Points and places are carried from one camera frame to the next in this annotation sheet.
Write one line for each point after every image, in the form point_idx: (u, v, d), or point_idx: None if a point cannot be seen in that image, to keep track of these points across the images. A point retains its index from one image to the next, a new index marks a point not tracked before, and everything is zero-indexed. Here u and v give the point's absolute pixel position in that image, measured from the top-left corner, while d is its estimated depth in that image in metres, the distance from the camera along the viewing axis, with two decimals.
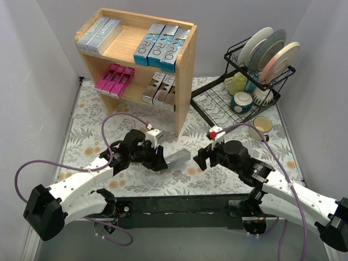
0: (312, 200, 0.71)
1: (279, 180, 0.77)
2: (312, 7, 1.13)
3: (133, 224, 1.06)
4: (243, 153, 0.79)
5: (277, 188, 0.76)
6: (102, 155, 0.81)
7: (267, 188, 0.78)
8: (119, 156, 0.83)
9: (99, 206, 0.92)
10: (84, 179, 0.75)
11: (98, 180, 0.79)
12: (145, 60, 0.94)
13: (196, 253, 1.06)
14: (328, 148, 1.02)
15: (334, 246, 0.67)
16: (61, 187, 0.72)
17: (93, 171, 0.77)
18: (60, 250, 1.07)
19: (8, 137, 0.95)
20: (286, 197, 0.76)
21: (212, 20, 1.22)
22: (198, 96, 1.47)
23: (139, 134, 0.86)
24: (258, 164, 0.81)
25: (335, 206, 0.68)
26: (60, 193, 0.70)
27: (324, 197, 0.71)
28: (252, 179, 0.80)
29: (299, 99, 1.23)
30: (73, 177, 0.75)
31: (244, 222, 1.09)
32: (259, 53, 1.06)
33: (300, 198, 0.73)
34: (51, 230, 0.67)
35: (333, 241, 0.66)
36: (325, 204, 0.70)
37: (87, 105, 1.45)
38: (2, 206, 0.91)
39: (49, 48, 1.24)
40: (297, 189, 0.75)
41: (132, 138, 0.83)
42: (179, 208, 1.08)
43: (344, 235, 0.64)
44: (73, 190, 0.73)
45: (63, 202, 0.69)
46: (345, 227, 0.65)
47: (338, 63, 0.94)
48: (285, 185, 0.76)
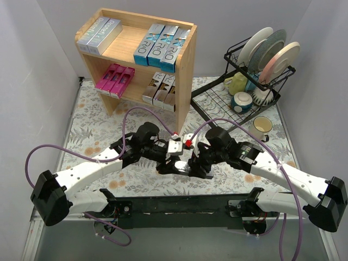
0: (302, 181, 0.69)
1: (267, 161, 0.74)
2: (311, 7, 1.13)
3: (133, 224, 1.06)
4: (224, 135, 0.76)
5: (266, 169, 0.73)
6: (112, 146, 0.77)
7: (255, 170, 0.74)
8: (130, 148, 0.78)
9: (99, 205, 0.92)
10: (92, 169, 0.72)
11: (105, 172, 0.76)
12: (145, 60, 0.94)
13: (196, 253, 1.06)
14: (328, 148, 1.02)
15: (323, 227, 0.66)
16: (67, 175, 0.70)
17: (101, 162, 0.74)
18: (60, 250, 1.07)
19: (8, 137, 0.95)
20: (275, 178, 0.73)
21: (213, 20, 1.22)
22: (198, 96, 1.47)
23: (154, 128, 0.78)
24: (246, 145, 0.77)
25: (325, 186, 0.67)
26: (65, 181, 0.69)
27: (314, 177, 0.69)
28: (239, 161, 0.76)
29: (299, 99, 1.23)
30: (80, 167, 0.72)
31: (244, 222, 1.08)
32: (259, 53, 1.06)
33: (290, 178, 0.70)
34: (55, 217, 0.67)
35: (322, 222, 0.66)
36: (315, 184, 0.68)
37: (87, 105, 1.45)
38: (2, 205, 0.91)
39: (49, 47, 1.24)
40: (286, 169, 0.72)
41: (144, 132, 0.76)
42: (179, 208, 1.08)
43: (334, 214, 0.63)
44: (79, 179, 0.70)
45: (68, 191, 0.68)
46: (335, 206, 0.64)
47: (339, 62, 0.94)
48: (274, 166, 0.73)
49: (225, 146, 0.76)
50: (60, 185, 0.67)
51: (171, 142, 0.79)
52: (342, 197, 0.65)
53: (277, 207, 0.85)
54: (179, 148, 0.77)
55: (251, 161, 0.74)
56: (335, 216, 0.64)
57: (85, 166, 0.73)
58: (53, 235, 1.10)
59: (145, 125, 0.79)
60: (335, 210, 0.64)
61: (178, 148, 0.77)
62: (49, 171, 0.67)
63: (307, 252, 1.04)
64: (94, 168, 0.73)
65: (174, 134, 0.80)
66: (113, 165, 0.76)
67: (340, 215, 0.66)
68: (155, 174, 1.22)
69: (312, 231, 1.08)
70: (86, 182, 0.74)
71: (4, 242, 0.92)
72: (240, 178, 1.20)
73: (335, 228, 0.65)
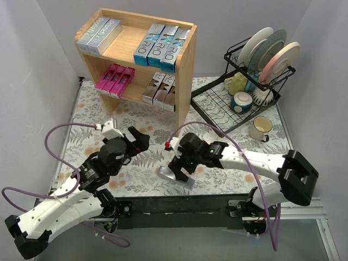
0: (262, 161, 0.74)
1: (232, 152, 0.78)
2: (312, 7, 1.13)
3: (134, 224, 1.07)
4: (194, 140, 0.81)
5: (231, 160, 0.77)
6: (74, 175, 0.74)
7: (225, 163, 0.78)
8: (95, 171, 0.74)
9: (94, 212, 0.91)
10: (53, 206, 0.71)
11: (70, 203, 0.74)
12: (145, 60, 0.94)
13: (196, 253, 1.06)
14: (328, 148, 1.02)
15: (300, 202, 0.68)
16: (29, 218, 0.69)
17: (60, 197, 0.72)
18: (60, 250, 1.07)
19: (8, 137, 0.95)
20: (241, 165, 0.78)
21: (213, 20, 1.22)
22: (198, 96, 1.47)
23: (119, 148, 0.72)
24: (215, 144, 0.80)
25: (283, 159, 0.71)
26: (27, 225, 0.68)
27: (272, 155, 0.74)
28: (211, 160, 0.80)
29: (299, 99, 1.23)
30: (41, 206, 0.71)
31: (244, 222, 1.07)
32: (259, 53, 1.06)
33: (252, 161, 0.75)
34: (33, 253, 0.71)
35: (295, 197, 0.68)
36: (274, 160, 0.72)
37: (87, 105, 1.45)
38: (2, 206, 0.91)
39: (49, 47, 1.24)
40: (248, 155, 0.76)
41: (108, 154, 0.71)
42: (178, 208, 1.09)
43: (297, 184, 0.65)
44: (41, 221, 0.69)
45: (31, 235, 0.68)
46: (295, 177, 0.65)
47: (339, 63, 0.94)
48: (237, 154, 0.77)
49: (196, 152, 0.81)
50: (21, 231, 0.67)
51: (104, 128, 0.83)
52: (304, 167, 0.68)
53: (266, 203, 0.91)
54: (109, 119, 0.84)
55: (218, 154, 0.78)
56: (300, 186, 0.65)
57: (47, 203, 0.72)
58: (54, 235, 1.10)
59: (109, 143, 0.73)
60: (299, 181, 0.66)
61: (110, 121, 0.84)
62: (11, 216, 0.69)
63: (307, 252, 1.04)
64: (57, 205, 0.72)
65: (97, 124, 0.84)
66: (78, 195, 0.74)
67: (310, 186, 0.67)
68: (155, 174, 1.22)
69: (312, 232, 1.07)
70: (55, 216, 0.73)
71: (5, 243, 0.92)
72: (240, 178, 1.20)
73: (309, 200, 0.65)
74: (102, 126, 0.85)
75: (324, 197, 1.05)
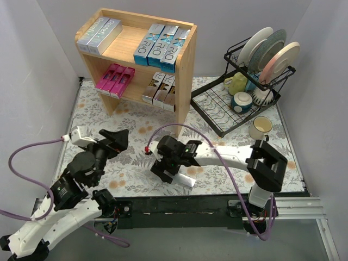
0: (232, 153, 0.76)
1: (205, 149, 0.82)
2: (311, 7, 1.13)
3: (134, 224, 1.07)
4: (169, 141, 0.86)
5: (205, 156, 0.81)
6: (49, 196, 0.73)
7: (200, 160, 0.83)
8: (68, 189, 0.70)
9: (92, 216, 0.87)
10: (33, 229, 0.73)
11: (54, 219, 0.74)
12: (145, 60, 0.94)
13: (197, 253, 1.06)
14: (328, 148, 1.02)
15: (272, 188, 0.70)
16: (16, 240, 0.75)
17: (39, 219, 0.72)
18: (60, 251, 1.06)
19: (8, 137, 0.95)
20: (215, 160, 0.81)
21: (213, 20, 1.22)
22: (198, 96, 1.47)
23: (87, 163, 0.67)
24: (190, 143, 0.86)
25: (251, 150, 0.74)
26: (16, 247, 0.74)
27: (242, 147, 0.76)
28: (187, 159, 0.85)
29: (299, 99, 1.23)
30: (25, 228, 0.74)
31: (244, 222, 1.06)
32: (259, 53, 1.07)
33: (223, 155, 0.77)
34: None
35: (267, 184, 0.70)
36: (243, 151, 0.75)
37: (87, 105, 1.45)
38: (3, 205, 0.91)
39: (49, 47, 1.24)
40: (219, 150, 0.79)
41: (75, 172, 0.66)
42: (179, 209, 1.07)
43: (266, 172, 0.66)
44: (25, 242, 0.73)
45: (20, 255, 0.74)
46: (263, 166, 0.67)
47: (339, 63, 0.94)
48: (210, 150, 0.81)
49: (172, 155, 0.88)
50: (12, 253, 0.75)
51: (72, 138, 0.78)
52: (272, 154, 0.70)
53: (258, 200, 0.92)
54: (75, 128, 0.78)
55: (192, 152, 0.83)
56: (269, 173, 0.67)
57: (30, 225, 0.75)
58: None
59: (76, 160, 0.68)
60: (268, 169, 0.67)
61: (78, 129, 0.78)
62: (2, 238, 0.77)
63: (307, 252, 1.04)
64: (39, 225, 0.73)
65: (63, 136, 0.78)
66: (55, 215, 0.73)
67: (279, 172, 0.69)
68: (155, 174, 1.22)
69: (313, 232, 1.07)
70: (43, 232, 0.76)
71: None
72: (240, 178, 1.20)
73: (279, 186, 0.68)
74: (70, 136, 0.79)
75: (324, 197, 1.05)
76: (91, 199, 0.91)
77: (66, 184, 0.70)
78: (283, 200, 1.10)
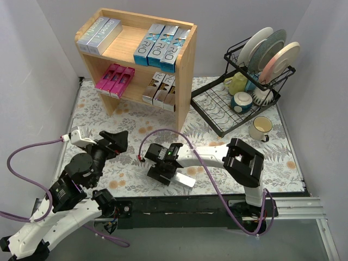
0: (211, 153, 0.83)
1: (186, 151, 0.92)
2: (312, 7, 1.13)
3: (133, 224, 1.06)
4: (154, 147, 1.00)
5: (186, 157, 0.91)
6: (47, 197, 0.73)
7: (182, 161, 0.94)
8: (66, 191, 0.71)
9: (93, 216, 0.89)
10: (33, 230, 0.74)
11: (53, 220, 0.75)
12: (145, 60, 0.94)
13: (196, 253, 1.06)
14: (328, 148, 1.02)
15: (250, 184, 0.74)
16: (16, 241, 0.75)
17: (37, 221, 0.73)
18: (60, 250, 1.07)
19: (9, 137, 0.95)
20: (196, 160, 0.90)
21: (213, 20, 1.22)
22: (198, 96, 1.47)
23: (85, 165, 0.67)
24: (172, 147, 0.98)
25: (227, 148, 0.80)
26: (14, 248, 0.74)
27: (219, 147, 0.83)
28: (170, 162, 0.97)
29: (299, 99, 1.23)
30: (25, 229, 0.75)
31: (244, 222, 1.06)
32: (259, 53, 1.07)
33: (202, 155, 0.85)
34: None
35: (244, 180, 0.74)
36: (220, 150, 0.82)
37: (87, 105, 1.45)
38: (3, 206, 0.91)
39: (49, 47, 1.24)
40: (199, 150, 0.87)
41: (73, 174, 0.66)
42: (179, 208, 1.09)
43: (242, 168, 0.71)
44: (25, 243, 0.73)
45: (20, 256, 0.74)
46: (239, 163, 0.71)
47: (339, 63, 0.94)
48: (190, 153, 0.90)
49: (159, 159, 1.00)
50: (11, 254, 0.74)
51: (72, 138, 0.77)
52: (248, 151, 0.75)
53: (252, 198, 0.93)
54: (75, 128, 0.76)
55: (174, 155, 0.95)
56: (246, 169, 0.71)
57: (29, 227, 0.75)
58: None
59: (74, 161, 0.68)
60: (243, 165, 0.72)
61: (77, 130, 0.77)
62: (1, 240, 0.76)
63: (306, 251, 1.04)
64: (38, 227, 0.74)
65: (63, 136, 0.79)
66: (54, 216, 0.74)
67: (254, 168, 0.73)
68: None
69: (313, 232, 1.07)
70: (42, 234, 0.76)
71: None
72: None
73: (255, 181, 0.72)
74: (69, 136, 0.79)
75: (324, 197, 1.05)
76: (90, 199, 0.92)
77: (63, 186, 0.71)
78: (282, 200, 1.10)
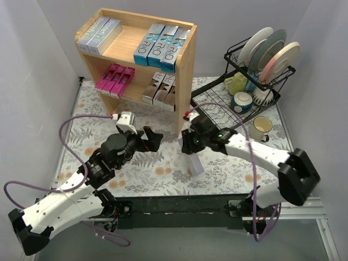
0: (266, 153, 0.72)
1: (239, 140, 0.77)
2: (311, 7, 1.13)
3: (133, 224, 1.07)
4: (206, 121, 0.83)
5: (236, 147, 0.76)
6: (80, 170, 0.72)
7: (229, 149, 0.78)
8: (99, 167, 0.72)
9: (94, 211, 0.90)
10: (58, 201, 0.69)
11: (75, 198, 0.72)
12: (145, 60, 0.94)
13: (196, 253, 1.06)
14: (328, 148, 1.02)
15: (292, 200, 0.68)
16: (33, 212, 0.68)
17: (67, 192, 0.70)
18: (60, 250, 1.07)
19: (8, 137, 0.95)
20: (244, 154, 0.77)
21: (213, 20, 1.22)
22: (198, 96, 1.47)
23: (121, 143, 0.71)
24: (224, 130, 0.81)
25: (286, 156, 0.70)
26: (31, 219, 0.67)
27: (277, 149, 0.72)
28: (216, 143, 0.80)
29: (299, 99, 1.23)
30: (46, 200, 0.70)
31: (244, 222, 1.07)
32: (259, 53, 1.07)
33: (256, 152, 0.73)
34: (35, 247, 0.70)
35: (290, 195, 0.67)
36: (278, 154, 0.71)
37: (87, 105, 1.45)
38: (3, 206, 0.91)
39: (49, 47, 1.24)
40: (254, 145, 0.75)
41: (110, 150, 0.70)
42: (179, 208, 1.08)
43: (294, 182, 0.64)
44: (45, 215, 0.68)
45: (35, 229, 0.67)
46: (294, 174, 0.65)
47: (338, 63, 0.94)
48: (243, 143, 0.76)
49: (207, 130, 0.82)
50: (26, 225, 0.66)
51: (120, 120, 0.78)
52: (308, 169, 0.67)
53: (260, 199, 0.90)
54: (128, 113, 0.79)
55: (225, 139, 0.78)
56: (298, 185, 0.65)
57: (52, 198, 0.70)
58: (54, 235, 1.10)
59: (110, 140, 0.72)
60: (296, 178, 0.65)
61: (128, 115, 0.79)
62: (14, 210, 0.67)
63: (305, 251, 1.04)
64: (62, 199, 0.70)
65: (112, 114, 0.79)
66: (82, 192, 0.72)
67: (306, 186, 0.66)
68: (155, 173, 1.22)
69: (312, 232, 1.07)
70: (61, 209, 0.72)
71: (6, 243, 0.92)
72: (240, 178, 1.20)
73: (302, 200, 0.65)
74: (118, 117, 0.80)
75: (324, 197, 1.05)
76: (93, 196, 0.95)
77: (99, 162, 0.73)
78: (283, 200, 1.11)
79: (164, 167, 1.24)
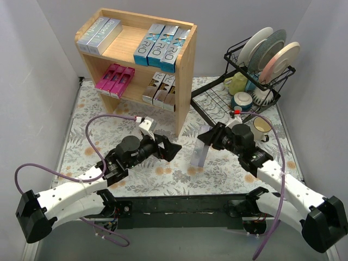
0: (299, 192, 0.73)
1: (273, 168, 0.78)
2: (311, 7, 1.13)
3: (133, 224, 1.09)
4: (248, 138, 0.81)
5: (268, 175, 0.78)
6: (98, 165, 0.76)
7: (261, 174, 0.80)
8: (115, 166, 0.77)
9: (95, 209, 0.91)
10: (75, 189, 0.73)
11: (89, 190, 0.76)
12: (145, 60, 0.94)
13: (196, 253, 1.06)
14: (328, 148, 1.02)
15: (311, 243, 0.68)
16: (49, 196, 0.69)
17: (84, 181, 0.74)
18: (60, 250, 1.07)
19: (8, 137, 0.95)
20: (275, 185, 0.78)
21: (213, 20, 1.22)
22: (198, 96, 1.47)
23: (135, 145, 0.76)
24: (259, 152, 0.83)
25: (320, 201, 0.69)
26: (46, 202, 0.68)
27: (312, 191, 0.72)
28: (248, 164, 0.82)
29: (299, 99, 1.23)
30: (62, 187, 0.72)
31: (244, 222, 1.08)
32: (259, 53, 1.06)
33: (288, 187, 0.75)
34: (38, 235, 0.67)
35: (312, 238, 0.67)
36: (311, 197, 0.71)
37: (87, 105, 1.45)
38: (4, 206, 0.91)
39: (49, 47, 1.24)
40: (288, 180, 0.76)
41: (124, 151, 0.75)
42: (179, 208, 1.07)
43: (322, 228, 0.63)
44: (61, 200, 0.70)
45: (48, 212, 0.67)
46: (324, 221, 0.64)
47: (338, 63, 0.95)
48: (278, 173, 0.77)
49: (245, 147, 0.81)
50: (41, 206, 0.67)
51: (142, 124, 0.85)
52: (338, 219, 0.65)
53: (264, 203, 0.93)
54: (150, 119, 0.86)
55: (259, 163, 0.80)
56: (325, 233, 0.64)
57: (69, 185, 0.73)
58: (54, 235, 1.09)
59: (124, 142, 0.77)
60: (325, 224, 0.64)
61: (149, 120, 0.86)
62: (32, 190, 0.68)
63: (305, 251, 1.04)
64: (78, 188, 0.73)
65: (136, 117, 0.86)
66: (97, 185, 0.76)
67: (333, 236, 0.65)
68: (155, 173, 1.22)
69: None
70: (71, 200, 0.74)
71: (6, 243, 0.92)
72: (240, 178, 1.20)
73: (323, 246, 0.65)
74: (141, 120, 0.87)
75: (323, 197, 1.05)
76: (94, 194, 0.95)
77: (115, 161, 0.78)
78: None
79: (165, 168, 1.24)
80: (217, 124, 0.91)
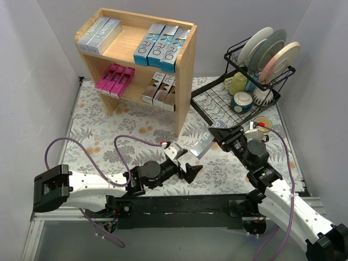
0: (308, 216, 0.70)
1: (282, 188, 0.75)
2: (311, 7, 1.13)
3: (134, 224, 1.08)
4: (262, 156, 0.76)
5: (278, 196, 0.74)
6: (125, 174, 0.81)
7: (269, 193, 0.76)
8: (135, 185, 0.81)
9: (95, 207, 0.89)
10: (102, 184, 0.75)
11: (108, 192, 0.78)
12: (145, 60, 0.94)
13: (197, 253, 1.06)
14: (328, 148, 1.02)
15: None
16: (78, 179, 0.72)
17: (110, 182, 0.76)
18: (60, 251, 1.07)
19: (8, 137, 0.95)
20: (283, 205, 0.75)
21: (213, 20, 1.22)
22: (198, 96, 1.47)
23: (153, 173, 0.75)
24: (268, 169, 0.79)
25: (329, 227, 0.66)
26: (73, 182, 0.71)
27: (321, 217, 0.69)
28: (256, 181, 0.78)
29: (299, 99, 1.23)
30: (91, 177, 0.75)
31: (244, 222, 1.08)
32: (259, 53, 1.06)
33: (297, 211, 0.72)
34: (45, 208, 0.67)
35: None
36: (319, 222, 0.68)
37: (87, 105, 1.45)
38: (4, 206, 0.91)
39: (49, 47, 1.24)
40: (296, 202, 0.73)
41: (141, 176, 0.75)
42: (179, 208, 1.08)
43: (327, 255, 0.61)
44: (86, 188, 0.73)
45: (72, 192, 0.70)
46: (329, 248, 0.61)
47: (338, 63, 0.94)
48: (286, 194, 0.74)
49: (258, 163, 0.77)
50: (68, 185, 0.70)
51: (167, 150, 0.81)
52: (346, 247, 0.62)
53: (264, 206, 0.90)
54: (176, 149, 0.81)
55: (268, 182, 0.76)
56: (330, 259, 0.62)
57: (97, 178, 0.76)
58: (54, 235, 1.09)
59: (146, 166, 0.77)
60: (331, 251, 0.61)
61: (174, 149, 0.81)
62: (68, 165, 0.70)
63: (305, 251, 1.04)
64: (102, 186, 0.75)
65: (162, 142, 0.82)
66: (117, 191, 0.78)
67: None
68: None
69: None
70: (90, 193, 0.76)
71: (6, 243, 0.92)
72: (240, 178, 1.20)
73: None
74: (167, 144, 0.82)
75: (323, 196, 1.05)
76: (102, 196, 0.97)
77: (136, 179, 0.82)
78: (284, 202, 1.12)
79: None
80: (239, 128, 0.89)
